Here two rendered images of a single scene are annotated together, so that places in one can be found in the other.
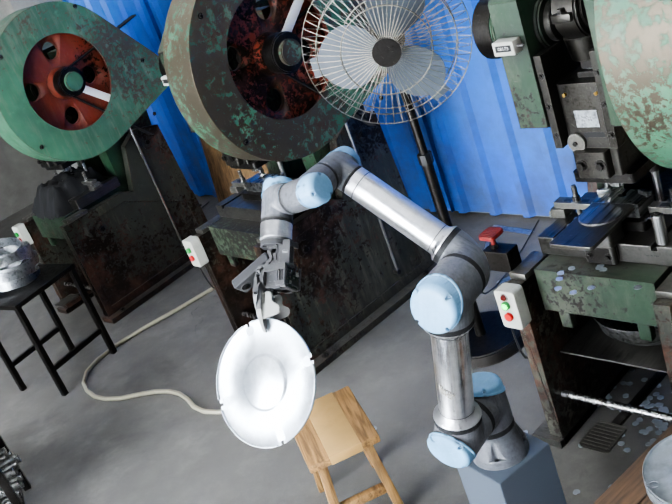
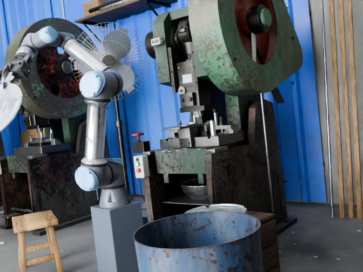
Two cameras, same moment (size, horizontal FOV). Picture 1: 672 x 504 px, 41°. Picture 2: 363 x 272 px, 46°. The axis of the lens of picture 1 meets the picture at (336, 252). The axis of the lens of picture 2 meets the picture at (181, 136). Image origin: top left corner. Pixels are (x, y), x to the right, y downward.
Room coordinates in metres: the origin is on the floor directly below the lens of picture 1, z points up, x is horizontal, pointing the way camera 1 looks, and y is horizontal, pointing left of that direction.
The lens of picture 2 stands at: (-0.18, -0.03, 0.86)
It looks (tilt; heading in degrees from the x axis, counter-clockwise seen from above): 3 degrees down; 345
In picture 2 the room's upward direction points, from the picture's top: 6 degrees counter-clockwise
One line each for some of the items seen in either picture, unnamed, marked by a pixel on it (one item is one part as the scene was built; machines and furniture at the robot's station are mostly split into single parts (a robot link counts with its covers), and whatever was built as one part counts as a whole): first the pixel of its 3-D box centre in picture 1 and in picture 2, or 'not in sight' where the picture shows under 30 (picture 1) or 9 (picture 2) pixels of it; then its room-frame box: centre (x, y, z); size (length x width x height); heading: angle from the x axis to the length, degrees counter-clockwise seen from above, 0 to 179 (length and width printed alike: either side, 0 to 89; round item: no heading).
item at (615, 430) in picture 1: (641, 395); not in sight; (2.29, -0.74, 0.14); 0.59 x 0.10 x 0.05; 127
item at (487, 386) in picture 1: (482, 401); (110, 170); (1.89, -0.21, 0.62); 0.13 x 0.12 x 0.14; 136
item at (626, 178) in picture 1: (617, 169); (199, 110); (2.38, -0.85, 0.86); 0.20 x 0.16 x 0.05; 37
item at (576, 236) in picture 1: (596, 242); (184, 136); (2.27, -0.71, 0.72); 0.25 x 0.14 x 0.14; 127
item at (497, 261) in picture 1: (506, 271); (142, 155); (2.49, -0.48, 0.62); 0.10 x 0.06 x 0.20; 37
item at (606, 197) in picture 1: (622, 202); (200, 127); (2.37, -0.85, 0.76); 0.15 x 0.09 x 0.05; 37
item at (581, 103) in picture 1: (596, 121); (191, 82); (2.35, -0.82, 1.04); 0.17 x 0.15 x 0.30; 127
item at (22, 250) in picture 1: (31, 308); not in sight; (4.34, 1.57, 0.40); 0.45 x 0.40 x 0.79; 49
